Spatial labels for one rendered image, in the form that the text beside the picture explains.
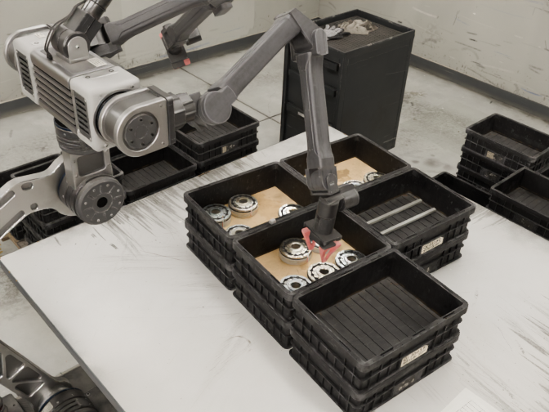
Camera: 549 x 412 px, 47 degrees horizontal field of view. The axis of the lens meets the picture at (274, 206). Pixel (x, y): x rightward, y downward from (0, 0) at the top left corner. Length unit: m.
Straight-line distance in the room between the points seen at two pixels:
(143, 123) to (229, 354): 0.79
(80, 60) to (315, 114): 0.61
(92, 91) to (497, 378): 1.35
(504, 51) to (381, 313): 3.64
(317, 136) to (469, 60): 3.81
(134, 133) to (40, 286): 0.92
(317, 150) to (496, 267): 0.92
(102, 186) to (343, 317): 0.76
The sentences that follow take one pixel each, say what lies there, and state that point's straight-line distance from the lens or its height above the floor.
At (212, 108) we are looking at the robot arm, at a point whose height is 1.46.
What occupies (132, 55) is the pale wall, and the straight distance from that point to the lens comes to 5.19.
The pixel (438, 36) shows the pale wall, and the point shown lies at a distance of 5.57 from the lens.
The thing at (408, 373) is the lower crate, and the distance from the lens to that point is 1.84.
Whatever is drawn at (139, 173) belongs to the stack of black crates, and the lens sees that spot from 3.29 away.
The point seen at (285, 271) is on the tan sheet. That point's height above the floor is 0.83.
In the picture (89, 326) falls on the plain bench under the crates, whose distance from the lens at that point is 2.04.
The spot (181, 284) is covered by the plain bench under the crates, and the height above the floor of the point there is 0.70.
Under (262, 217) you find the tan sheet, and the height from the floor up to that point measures 0.83.
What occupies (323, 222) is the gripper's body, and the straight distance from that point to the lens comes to 1.77.
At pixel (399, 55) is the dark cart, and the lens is 3.80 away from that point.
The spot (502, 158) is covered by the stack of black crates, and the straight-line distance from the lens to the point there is 3.43.
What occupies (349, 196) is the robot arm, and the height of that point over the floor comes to 1.14.
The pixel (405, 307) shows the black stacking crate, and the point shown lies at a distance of 1.93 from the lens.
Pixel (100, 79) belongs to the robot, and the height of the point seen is 1.53.
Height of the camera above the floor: 2.13
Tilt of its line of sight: 35 degrees down
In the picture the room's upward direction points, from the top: 3 degrees clockwise
